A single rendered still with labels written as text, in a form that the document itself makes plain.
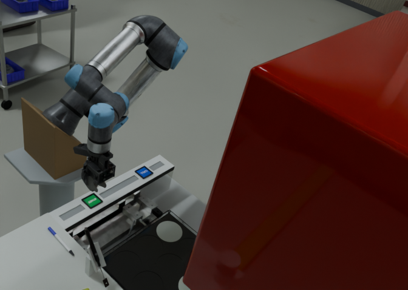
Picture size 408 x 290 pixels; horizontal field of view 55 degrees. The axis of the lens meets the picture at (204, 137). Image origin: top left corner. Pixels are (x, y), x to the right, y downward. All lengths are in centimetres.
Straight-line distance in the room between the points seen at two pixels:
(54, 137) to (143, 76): 43
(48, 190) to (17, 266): 64
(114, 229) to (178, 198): 37
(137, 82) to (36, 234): 68
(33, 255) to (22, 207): 146
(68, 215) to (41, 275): 25
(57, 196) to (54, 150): 32
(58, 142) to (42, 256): 50
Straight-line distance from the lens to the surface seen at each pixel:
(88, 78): 131
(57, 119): 169
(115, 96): 132
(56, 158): 172
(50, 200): 197
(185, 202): 176
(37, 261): 135
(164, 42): 153
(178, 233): 153
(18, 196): 289
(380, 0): 982
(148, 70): 159
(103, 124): 122
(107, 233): 152
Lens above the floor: 207
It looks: 35 degrees down
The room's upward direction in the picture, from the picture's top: 15 degrees clockwise
